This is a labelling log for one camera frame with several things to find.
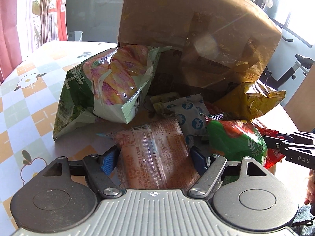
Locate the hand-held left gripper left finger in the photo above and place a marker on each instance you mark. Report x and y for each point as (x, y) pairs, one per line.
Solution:
(109, 159)

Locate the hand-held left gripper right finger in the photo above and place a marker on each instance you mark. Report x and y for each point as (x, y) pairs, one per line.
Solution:
(199, 159)

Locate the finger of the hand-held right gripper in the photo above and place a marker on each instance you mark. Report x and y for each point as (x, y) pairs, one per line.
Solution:
(300, 136)
(278, 146)

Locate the small red snack packet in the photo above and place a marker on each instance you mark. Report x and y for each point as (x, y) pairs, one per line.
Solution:
(273, 154)

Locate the green and red chip bag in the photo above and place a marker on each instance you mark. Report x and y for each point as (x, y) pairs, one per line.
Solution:
(233, 137)

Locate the pink translucent snack packet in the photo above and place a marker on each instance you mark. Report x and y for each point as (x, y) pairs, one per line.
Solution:
(152, 152)

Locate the light green vegetable chip bag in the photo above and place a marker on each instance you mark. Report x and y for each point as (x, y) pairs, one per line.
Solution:
(110, 78)

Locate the brown cardboard box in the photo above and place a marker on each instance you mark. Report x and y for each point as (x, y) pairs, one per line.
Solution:
(157, 5)

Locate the person's right hand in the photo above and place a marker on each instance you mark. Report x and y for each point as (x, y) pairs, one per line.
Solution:
(310, 189)

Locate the brown cardboard panel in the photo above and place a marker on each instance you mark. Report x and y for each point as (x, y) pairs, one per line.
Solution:
(302, 98)

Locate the white blue-dotted snack packet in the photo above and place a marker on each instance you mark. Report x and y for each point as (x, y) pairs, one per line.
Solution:
(189, 118)

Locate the small shiny candy wrapper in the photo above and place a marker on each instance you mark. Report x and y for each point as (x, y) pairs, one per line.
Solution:
(219, 116)

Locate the yellow snack bag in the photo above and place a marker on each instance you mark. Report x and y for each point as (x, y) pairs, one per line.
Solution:
(253, 100)

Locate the grey shaggy rug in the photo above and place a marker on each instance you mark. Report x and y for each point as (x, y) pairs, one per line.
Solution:
(305, 216)

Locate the small pale yellow packet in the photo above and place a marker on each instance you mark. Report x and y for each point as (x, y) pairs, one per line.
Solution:
(160, 100)

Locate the black exercise bike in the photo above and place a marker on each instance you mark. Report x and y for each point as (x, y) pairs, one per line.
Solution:
(304, 60)

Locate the clear plastic piece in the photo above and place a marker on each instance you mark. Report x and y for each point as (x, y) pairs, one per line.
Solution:
(75, 35)

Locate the white hanging bag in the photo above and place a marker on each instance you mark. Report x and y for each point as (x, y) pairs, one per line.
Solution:
(267, 1)

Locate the printed wall cloth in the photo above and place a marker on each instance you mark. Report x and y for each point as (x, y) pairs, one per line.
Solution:
(12, 17)

